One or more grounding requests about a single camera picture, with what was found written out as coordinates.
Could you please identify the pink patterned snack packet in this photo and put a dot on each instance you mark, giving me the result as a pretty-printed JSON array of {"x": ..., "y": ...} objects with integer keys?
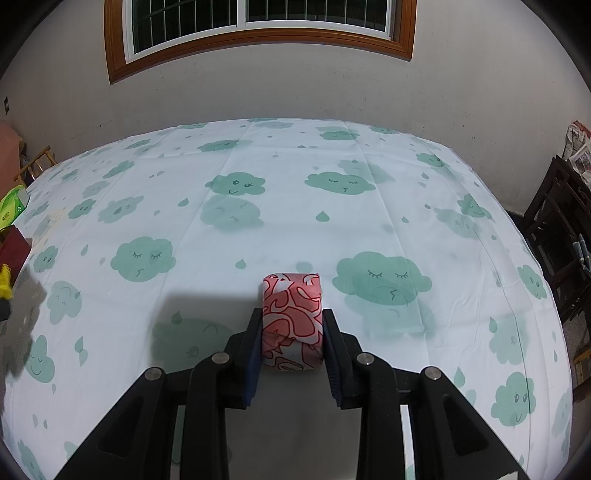
[{"x": 291, "y": 318}]

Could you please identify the wooden framed window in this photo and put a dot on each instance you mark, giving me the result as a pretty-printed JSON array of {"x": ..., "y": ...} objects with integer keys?
[{"x": 300, "y": 9}]

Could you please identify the dark wooden chair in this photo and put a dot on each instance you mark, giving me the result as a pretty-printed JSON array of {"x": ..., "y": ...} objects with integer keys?
[{"x": 554, "y": 207}]

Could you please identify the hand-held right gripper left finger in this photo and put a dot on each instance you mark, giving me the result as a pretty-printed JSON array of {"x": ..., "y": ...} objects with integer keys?
[{"x": 253, "y": 369}]

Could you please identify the gold and maroon tin box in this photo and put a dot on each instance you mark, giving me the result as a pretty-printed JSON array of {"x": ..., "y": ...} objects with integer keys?
[{"x": 14, "y": 251}]

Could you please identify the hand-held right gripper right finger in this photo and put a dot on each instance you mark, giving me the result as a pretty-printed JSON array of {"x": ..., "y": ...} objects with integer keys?
[{"x": 333, "y": 369}]

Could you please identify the bamboo stool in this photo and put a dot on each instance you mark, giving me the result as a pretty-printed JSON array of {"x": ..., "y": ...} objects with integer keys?
[{"x": 39, "y": 159}]

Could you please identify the stack of newspapers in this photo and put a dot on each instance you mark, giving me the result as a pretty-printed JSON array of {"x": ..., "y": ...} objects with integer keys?
[{"x": 579, "y": 152}]

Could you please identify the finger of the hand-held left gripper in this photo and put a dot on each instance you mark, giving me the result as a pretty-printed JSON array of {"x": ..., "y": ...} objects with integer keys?
[{"x": 3, "y": 309}]

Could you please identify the green tissue pack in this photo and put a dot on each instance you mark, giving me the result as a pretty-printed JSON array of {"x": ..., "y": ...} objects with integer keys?
[{"x": 11, "y": 207}]

